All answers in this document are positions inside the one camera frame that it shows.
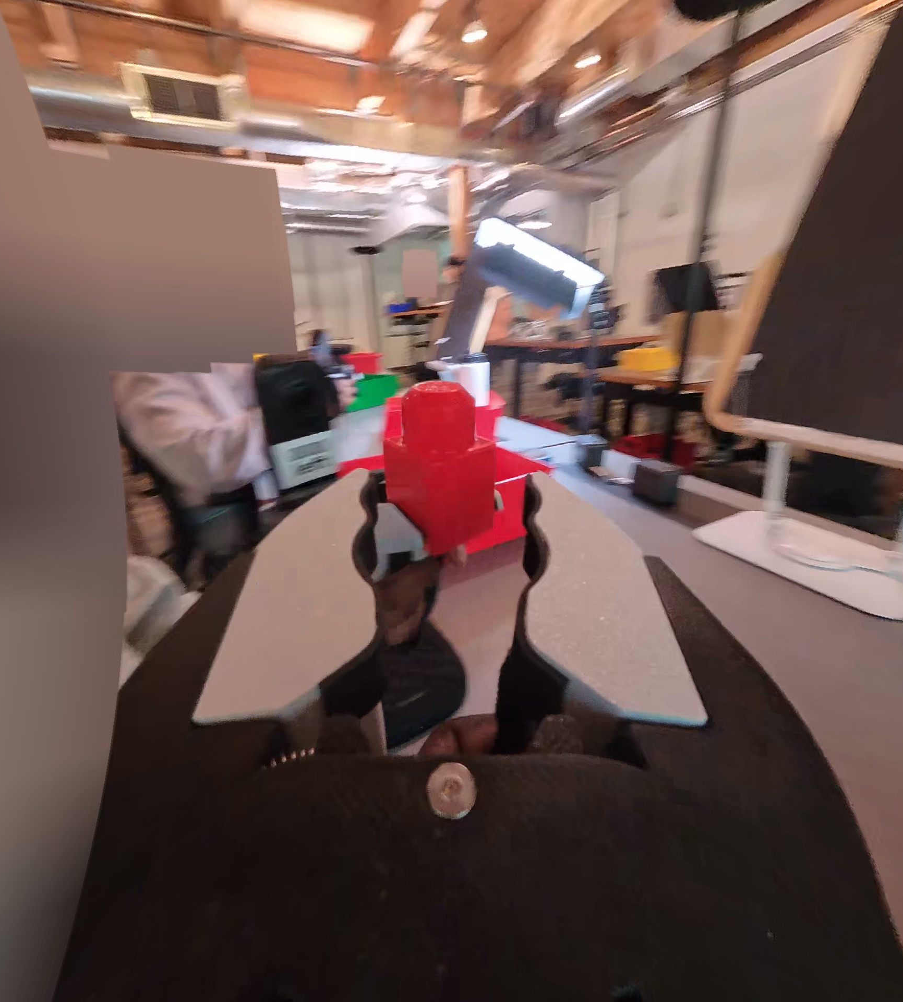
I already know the person's left hand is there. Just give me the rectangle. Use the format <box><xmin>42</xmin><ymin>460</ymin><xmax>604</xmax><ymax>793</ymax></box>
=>
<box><xmin>375</xmin><ymin>548</ymin><xmax>468</xmax><ymax>647</ymax></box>

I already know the wooden work table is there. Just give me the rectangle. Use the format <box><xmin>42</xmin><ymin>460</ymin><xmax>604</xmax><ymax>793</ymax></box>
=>
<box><xmin>490</xmin><ymin>332</ymin><xmax>664</xmax><ymax>439</ymax></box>
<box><xmin>598</xmin><ymin>356</ymin><xmax>761</xmax><ymax>439</ymax></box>

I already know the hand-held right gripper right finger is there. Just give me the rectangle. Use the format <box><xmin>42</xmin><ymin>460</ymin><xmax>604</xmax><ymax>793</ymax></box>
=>
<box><xmin>525</xmin><ymin>473</ymin><xmax>709</xmax><ymax>727</ymax></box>

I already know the black monitor with wooden frame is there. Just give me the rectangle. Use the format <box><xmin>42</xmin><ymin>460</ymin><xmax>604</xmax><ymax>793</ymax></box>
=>
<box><xmin>704</xmin><ymin>0</ymin><xmax>903</xmax><ymax>479</ymax></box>

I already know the green plastic bin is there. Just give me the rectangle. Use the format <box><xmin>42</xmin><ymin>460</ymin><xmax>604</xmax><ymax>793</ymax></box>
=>
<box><xmin>342</xmin><ymin>374</ymin><xmax>403</xmax><ymax>414</ymax></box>

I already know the studio light panel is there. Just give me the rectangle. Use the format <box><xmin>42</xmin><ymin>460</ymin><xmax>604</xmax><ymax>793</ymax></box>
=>
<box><xmin>471</xmin><ymin>218</ymin><xmax>607</xmax><ymax>320</ymax></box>

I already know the white monitor stand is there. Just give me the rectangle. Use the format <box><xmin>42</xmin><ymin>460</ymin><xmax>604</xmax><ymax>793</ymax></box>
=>
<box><xmin>692</xmin><ymin>438</ymin><xmax>903</xmax><ymax>621</ymax></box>

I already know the yellow plastic bin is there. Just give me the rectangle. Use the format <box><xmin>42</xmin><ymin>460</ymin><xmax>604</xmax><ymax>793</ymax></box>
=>
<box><xmin>617</xmin><ymin>346</ymin><xmax>687</xmax><ymax>374</ymax></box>

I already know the black metal pole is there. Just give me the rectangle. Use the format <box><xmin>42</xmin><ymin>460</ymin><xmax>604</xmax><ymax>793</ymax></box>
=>
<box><xmin>674</xmin><ymin>16</ymin><xmax>742</xmax><ymax>463</ymax></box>

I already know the ceiling air vent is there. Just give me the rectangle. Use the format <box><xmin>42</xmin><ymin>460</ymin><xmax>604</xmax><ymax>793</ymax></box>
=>
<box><xmin>121</xmin><ymin>63</ymin><xmax>235</xmax><ymax>125</ymax></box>

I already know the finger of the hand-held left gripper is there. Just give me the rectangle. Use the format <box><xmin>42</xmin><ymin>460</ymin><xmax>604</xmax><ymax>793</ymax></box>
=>
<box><xmin>373</xmin><ymin>503</ymin><xmax>427</xmax><ymax>582</ymax></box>

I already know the person's right hand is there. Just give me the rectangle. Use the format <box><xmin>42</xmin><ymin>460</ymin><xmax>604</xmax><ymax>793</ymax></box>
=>
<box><xmin>418</xmin><ymin>714</ymin><xmax>499</xmax><ymax>758</ymax></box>

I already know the red plastic bin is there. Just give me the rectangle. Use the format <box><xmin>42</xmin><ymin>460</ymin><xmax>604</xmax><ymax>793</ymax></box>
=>
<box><xmin>383</xmin><ymin>390</ymin><xmax>509</xmax><ymax>445</ymax></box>
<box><xmin>338</xmin><ymin>446</ymin><xmax>554</xmax><ymax>553</ymax></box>

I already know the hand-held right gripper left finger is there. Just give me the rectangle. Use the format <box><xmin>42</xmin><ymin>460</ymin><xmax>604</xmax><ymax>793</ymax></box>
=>
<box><xmin>191</xmin><ymin>472</ymin><xmax>380</xmax><ymax>723</ymax></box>

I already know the red toy block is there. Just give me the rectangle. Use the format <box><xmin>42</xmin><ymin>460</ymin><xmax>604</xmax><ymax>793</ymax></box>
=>
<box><xmin>383</xmin><ymin>381</ymin><xmax>497</xmax><ymax>557</ymax></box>

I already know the small black box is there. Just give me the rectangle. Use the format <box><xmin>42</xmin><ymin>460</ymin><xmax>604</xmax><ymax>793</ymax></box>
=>
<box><xmin>633</xmin><ymin>459</ymin><xmax>681</xmax><ymax>507</ymax></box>

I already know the white bottle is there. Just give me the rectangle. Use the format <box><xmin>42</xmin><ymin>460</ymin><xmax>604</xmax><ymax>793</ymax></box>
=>
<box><xmin>451</xmin><ymin>356</ymin><xmax>493</xmax><ymax>408</ymax></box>

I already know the small black screen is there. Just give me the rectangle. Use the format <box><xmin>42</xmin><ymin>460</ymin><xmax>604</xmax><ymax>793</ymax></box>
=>
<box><xmin>651</xmin><ymin>262</ymin><xmax>722</xmax><ymax>316</ymax></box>

